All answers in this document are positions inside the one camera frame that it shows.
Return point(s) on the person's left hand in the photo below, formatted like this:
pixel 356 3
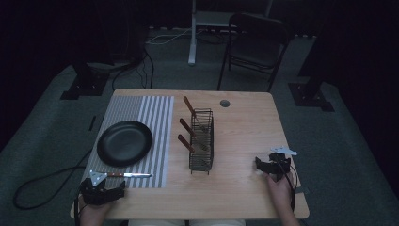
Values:
pixel 94 214

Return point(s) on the black folding chair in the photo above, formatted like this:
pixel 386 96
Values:
pixel 257 37

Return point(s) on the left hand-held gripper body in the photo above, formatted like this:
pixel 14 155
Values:
pixel 94 193

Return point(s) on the grey table grommet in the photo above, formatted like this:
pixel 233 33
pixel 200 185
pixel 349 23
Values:
pixel 225 103

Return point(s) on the white desk frame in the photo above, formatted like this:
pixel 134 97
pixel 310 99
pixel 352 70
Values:
pixel 193 37

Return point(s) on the person's right hand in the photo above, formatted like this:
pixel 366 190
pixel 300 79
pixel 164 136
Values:
pixel 280 190

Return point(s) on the black stand base plate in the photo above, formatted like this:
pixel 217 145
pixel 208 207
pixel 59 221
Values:
pixel 84 86
pixel 309 97

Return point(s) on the grey striped placemat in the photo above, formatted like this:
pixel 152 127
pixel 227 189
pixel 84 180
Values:
pixel 158 125

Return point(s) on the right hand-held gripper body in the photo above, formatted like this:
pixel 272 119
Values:
pixel 278 161

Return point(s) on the black round plate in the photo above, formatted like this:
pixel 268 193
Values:
pixel 124 143

